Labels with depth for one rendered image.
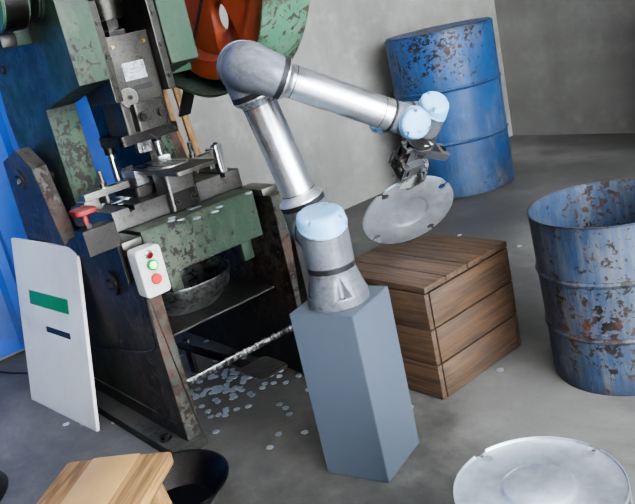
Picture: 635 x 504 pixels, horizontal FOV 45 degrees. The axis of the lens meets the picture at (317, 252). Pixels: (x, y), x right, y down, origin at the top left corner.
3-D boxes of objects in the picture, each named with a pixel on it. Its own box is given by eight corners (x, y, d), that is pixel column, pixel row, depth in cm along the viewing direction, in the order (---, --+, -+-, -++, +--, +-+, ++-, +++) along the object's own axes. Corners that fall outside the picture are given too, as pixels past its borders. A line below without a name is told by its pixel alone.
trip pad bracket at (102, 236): (134, 284, 212) (114, 216, 206) (103, 297, 206) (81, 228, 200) (125, 281, 216) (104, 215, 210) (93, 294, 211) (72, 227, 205)
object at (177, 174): (229, 201, 224) (217, 157, 220) (188, 217, 216) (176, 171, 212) (186, 198, 243) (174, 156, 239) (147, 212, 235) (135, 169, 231)
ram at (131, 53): (179, 122, 230) (152, 21, 221) (135, 135, 221) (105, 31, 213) (152, 123, 243) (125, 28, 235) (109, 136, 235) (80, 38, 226)
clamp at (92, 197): (135, 196, 234) (125, 163, 231) (84, 214, 224) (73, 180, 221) (126, 195, 238) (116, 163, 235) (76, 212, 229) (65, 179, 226)
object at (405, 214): (398, 254, 246) (397, 252, 246) (470, 199, 235) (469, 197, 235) (344, 225, 225) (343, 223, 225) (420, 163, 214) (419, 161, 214)
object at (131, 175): (180, 171, 241) (176, 157, 239) (138, 186, 232) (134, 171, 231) (166, 171, 247) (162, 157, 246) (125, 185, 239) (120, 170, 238)
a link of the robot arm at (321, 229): (312, 275, 177) (299, 220, 173) (300, 260, 190) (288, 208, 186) (361, 261, 179) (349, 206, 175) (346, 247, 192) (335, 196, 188)
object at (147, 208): (243, 185, 244) (238, 167, 242) (116, 233, 218) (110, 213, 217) (195, 182, 267) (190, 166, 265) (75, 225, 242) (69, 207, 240)
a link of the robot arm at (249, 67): (236, 32, 161) (441, 104, 175) (230, 33, 172) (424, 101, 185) (220, 85, 163) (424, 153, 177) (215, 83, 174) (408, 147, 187)
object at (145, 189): (193, 178, 241) (191, 169, 240) (137, 198, 230) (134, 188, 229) (168, 177, 253) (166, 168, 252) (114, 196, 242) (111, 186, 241)
